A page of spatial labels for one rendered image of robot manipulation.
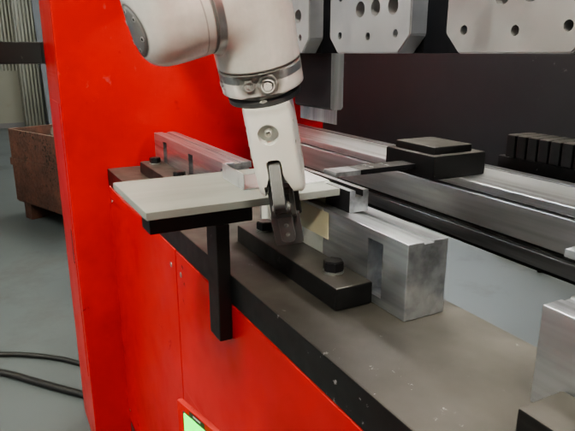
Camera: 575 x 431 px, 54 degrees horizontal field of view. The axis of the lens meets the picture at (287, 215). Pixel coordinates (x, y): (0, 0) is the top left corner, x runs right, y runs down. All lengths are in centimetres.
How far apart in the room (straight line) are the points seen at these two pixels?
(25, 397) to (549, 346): 199
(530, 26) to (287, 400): 48
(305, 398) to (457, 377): 18
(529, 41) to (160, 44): 30
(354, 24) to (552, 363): 41
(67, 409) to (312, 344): 164
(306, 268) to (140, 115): 97
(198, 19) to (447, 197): 57
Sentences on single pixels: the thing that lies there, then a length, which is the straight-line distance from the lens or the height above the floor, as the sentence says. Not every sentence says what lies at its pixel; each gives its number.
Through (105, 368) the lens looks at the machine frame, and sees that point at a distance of 182.
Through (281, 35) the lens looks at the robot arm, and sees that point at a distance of 55.
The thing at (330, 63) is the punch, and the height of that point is 116.
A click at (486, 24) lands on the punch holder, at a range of 53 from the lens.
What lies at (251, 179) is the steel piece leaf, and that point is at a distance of 82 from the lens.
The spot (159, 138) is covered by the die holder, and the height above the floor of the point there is 96.
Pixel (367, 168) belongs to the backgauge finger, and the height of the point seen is 100.
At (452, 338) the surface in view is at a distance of 66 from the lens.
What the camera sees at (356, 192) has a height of 99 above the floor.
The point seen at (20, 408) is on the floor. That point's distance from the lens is 226.
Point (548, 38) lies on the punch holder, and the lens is 49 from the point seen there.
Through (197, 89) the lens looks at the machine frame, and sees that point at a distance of 166.
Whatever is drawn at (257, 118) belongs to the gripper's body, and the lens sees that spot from 56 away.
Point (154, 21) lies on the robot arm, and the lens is 51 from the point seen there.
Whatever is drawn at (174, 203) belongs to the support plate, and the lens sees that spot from 71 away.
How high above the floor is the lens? 118
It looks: 16 degrees down
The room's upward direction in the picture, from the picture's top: straight up
